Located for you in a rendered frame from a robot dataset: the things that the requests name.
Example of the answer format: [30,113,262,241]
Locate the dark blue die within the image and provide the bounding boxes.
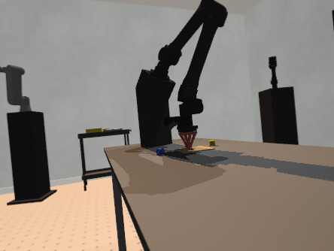
[156,148,165,155]

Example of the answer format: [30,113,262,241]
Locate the tan flat mat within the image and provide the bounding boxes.
[175,146,215,153]

